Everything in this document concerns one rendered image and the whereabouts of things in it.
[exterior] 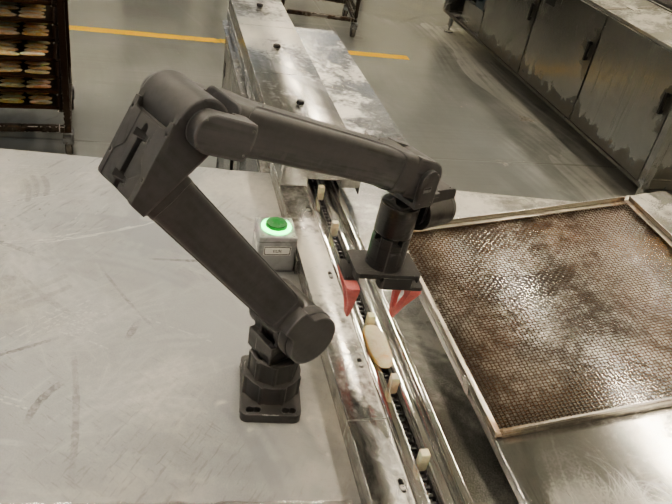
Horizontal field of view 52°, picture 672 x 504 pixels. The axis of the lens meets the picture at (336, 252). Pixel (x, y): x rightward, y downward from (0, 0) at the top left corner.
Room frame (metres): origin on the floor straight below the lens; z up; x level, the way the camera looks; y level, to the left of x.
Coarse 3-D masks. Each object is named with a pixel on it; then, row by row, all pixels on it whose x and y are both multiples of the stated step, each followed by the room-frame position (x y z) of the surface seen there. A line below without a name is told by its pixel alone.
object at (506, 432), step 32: (448, 224) 1.16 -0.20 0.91; (480, 224) 1.17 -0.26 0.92; (512, 224) 1.18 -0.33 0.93; (544, 224) 1.18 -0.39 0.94; (448, 256) 1.06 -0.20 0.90; (512, 256) 1.07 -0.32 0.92; (640, 256) 1.09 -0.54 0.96; (448, 288) 0.97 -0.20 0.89; (640, 288) 1.00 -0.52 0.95; (512, 320) 0.90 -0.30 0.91; (544, 320) 0.90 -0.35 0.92; (576, 320) 0.91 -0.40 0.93; (608, 320) 0.91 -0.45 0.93; (640, 320) 0.92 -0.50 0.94; (480, 352) 0.82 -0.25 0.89; (512, 352) 0.82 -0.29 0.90; (544, 352) 0.83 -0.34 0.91; (576, 352) 0.83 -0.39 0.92; (608, 352) 0.84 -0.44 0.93; (480, 384) 0.75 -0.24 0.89; (576, 384) 0.77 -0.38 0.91; (512, 416) 0.70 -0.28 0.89; (576, 416) 0.70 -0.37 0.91; (608, 416) 0.71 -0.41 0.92
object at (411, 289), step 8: (376, 280) 0.84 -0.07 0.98; (384, 280) 0.82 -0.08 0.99; (392, 280) 0.83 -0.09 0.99; (400, 280) 0.83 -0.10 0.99; (408, 280) 0.84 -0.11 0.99; (384, 288) 0.82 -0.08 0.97; (392, 288) 0.83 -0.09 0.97; (400, 288) 0.83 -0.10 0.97; (408, 288) 0.84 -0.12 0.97; (416, 288) 0.84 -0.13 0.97; (392, 296) 0.88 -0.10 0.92; (408, 296) 0.84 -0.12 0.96; (416, 296) 0.84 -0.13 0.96; (392, 304) 0.87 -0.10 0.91; (400, 304) 0.85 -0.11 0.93; (392, 312) 0.86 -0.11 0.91
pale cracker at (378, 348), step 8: (368, 328) 0.87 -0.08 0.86; (376, 328) 0.87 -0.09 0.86; (368, 336) 0.85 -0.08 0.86; (376, 336) 0.85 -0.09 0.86; (384, 336) 0.86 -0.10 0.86; (368, 344) 0.83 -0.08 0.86; (376, 344) 0.83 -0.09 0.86; (384, 344) 0.84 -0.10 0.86; (368, 352) 0.82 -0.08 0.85; (376, 352) 0.81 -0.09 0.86; (384, 352) 0.82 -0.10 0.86; (376, 360) 0.80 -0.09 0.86; (384, 360) 0.80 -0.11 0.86; (392, 360) 0.81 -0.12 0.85; (384, 368) 0.79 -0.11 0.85
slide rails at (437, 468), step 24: (312, 192) 1.29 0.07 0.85; (336, 216) 1.21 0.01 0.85; (336, 264) 1.04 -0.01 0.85; (360, 288) 0.98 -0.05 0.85; (360, 336) 0.85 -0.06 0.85; (384, 384) 0.76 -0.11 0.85; (408, 384) 0.77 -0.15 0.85; (408, 408) 0.72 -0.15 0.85; (408, 456) 0.63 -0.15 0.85; (432, 456) 0.64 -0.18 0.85
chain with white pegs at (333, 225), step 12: (312, 180) 1.36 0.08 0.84; (324, 204) 1.27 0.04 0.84; (336, 228) 1.15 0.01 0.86; (336, 240) 1.14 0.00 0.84; (360, 300) 0.96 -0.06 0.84; (360, 312) 0.93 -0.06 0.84; (372, 312) 0.90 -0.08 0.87; (372, 324) 0.89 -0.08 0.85; (384, 372) 0.80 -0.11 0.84; (396, 384) 0.75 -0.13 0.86; (396, 396) 0.75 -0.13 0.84; (396, 408) 0.73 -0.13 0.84; (408, 432) 0.68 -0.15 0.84; (420, 456) 0.62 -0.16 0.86; (420, 468) 0.62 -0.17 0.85; (432, 492) 0.59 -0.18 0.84
